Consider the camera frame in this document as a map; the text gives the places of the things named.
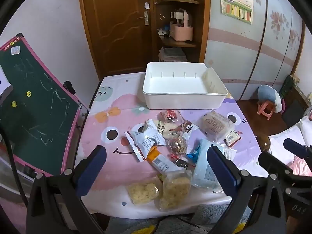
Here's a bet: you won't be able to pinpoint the brown wooden door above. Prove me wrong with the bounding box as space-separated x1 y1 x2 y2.
78 0 156 81

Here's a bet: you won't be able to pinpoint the white plastic bin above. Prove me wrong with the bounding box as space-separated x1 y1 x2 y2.
142 62 229 110

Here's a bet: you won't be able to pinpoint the small red black packet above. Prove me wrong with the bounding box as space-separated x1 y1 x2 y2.
171 153 195 170

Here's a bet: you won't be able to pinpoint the clear nut packet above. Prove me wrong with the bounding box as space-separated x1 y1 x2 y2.
168 135 188 155

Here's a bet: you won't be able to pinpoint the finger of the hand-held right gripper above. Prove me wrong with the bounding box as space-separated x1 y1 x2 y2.
258 152 296 176
283 138 312 159

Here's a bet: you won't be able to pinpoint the folded towels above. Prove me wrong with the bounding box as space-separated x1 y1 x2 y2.
158 47 188 62

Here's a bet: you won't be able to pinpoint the white pillow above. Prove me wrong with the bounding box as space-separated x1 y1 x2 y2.
268 116 312 166

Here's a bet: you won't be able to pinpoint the clear yellow cracker packet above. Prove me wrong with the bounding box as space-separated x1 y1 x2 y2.
125 182 161 205
158 171 193 212

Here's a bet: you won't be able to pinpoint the white grey snack packet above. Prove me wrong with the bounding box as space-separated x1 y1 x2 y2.
125 119 167 162

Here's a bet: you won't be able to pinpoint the metal door handle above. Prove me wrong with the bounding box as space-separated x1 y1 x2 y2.
137 11 150 26

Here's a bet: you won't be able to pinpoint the orange snack packet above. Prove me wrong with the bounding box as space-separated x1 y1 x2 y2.
146 146 186 176

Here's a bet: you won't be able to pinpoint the plain white snack packet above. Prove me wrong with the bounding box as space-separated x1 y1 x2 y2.
214 143 237 162

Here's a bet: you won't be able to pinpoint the shiny blue snack packet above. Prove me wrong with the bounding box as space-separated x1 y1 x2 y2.
186 140 203 164

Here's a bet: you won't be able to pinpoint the pink plastic stool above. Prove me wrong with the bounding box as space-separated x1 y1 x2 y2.
258 100 276 120

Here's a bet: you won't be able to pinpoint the red snack packet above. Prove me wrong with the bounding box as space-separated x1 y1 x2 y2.
157 110 182 125

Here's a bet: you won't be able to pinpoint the small white brown packet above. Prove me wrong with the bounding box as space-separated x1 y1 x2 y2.
224 130 243 148

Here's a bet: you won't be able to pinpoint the wooden corner shelf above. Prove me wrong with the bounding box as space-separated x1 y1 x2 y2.
150 0 211 64

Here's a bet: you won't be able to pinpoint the brown triangle snack packet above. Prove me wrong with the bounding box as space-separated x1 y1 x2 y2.
179 121 199 137

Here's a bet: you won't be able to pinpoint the black cable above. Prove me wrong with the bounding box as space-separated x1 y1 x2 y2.
0 122 28 205

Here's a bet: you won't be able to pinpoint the floral wardrobe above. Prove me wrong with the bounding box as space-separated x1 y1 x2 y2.
205 0 308 100

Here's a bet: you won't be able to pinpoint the pink basket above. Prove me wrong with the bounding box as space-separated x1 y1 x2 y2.
170 8 194 41

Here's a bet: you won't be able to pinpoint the brown round object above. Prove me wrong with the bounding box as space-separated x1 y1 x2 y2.
258 136 271 153

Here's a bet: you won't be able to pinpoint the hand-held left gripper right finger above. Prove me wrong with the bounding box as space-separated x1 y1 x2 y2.
207 145 290 234

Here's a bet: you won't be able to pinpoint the cream snack packet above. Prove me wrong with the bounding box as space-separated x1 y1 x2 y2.
156 120 186 139

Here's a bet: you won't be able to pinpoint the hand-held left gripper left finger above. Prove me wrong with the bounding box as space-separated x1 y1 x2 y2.
26 145 108 234

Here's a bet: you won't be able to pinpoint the pink cloth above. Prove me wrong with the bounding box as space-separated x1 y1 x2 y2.
288 155 312 176

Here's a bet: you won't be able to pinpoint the wall calendar poster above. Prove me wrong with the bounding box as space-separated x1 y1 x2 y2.
219 0 254 25

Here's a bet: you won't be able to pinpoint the pink framed green chalkboard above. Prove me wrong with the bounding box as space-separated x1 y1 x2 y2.
0 32 90 177

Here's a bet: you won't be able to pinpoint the large clear bread packet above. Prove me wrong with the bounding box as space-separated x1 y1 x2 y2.
199 111 236 143

